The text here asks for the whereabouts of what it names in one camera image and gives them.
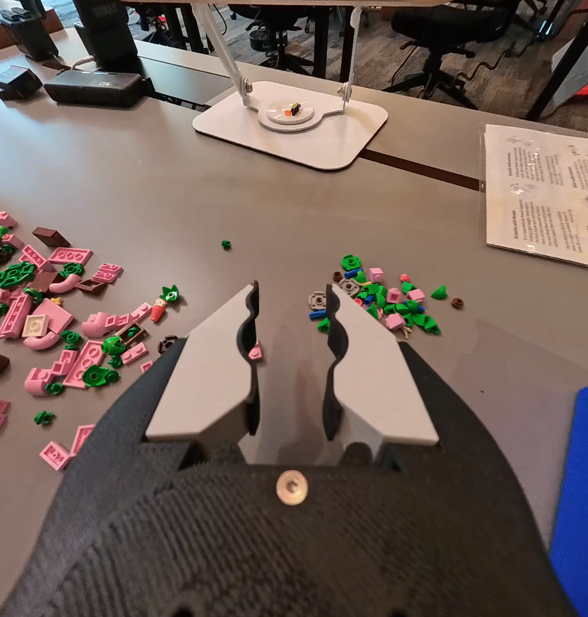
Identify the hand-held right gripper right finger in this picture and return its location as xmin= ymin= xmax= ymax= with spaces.
xmin=322 ymin=283 xmax=440 ymax=445

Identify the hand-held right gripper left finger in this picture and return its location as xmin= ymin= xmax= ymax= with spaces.
xmin=145 ymin=281 xmax=262 ymax=443

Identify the heap of mixed tiny pieces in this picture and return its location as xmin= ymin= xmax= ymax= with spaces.
xmin=307 ymin=254 xmax=465 ymax=336

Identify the pile of small toy bricks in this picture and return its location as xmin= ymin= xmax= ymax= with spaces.
xmin=0 ymin=210 xmax=265 ymax=470

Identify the brown square brick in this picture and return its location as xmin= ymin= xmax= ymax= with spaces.
xmin=32 ymin=227 xmax=71 ymax=248

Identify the green web piece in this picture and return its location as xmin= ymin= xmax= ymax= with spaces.
xmin=0 ymin=263 xmax=37 ymax=289

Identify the blue storage bin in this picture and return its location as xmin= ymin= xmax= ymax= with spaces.
xmin=548 ymin=380 xmax=588 ymax=617

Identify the printed instruction sheet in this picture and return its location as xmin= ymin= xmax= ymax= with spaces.
xmin=481 ymin=124 xmax=588 ymax=269

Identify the white board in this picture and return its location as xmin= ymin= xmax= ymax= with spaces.
xmin=193 ymin=0 xmax=389 ymax=171

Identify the grey desk hatch lid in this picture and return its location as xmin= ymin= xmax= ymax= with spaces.
xmin=139 ymin=54 xmax=234 ymax=108

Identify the long black bar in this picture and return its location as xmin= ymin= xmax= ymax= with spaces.
xmin=43 ymin=70 xmax=148 ymax=108

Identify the small flat black device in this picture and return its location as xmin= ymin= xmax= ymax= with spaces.
xmin=0 ymin=67 xmax=44 ymax=100

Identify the black office chair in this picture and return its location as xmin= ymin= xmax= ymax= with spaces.
xmin=383 ymin=0 xmax=523 ymax=111
xmin=229 ymin=0 xmax=316 ymax=74

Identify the black device with green mark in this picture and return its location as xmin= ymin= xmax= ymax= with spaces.
xmin=0 ymin=7 xmax=59 ymax=62

